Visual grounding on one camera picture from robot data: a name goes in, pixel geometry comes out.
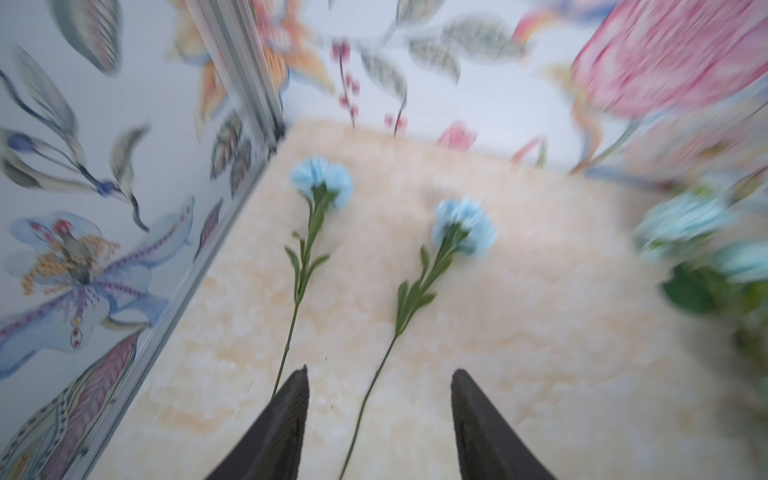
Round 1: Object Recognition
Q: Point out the blue carnation stem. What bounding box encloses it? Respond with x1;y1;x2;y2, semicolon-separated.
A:
339;198;497;478
272;155;354;397

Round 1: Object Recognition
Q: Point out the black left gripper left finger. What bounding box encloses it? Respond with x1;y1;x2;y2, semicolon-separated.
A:
207;367;310;480

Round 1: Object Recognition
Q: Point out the light blue peony spray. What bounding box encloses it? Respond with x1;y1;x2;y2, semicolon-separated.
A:
632;188;767;415

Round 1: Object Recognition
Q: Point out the magenta pink rose stem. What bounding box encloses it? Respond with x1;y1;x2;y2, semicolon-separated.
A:
571;1;767;118

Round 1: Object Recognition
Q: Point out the aluminium corner frame post left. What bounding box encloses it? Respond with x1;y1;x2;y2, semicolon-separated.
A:
187;0;286;152

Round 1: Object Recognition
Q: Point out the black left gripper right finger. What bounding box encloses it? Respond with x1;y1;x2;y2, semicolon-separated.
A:
451;369;555;480

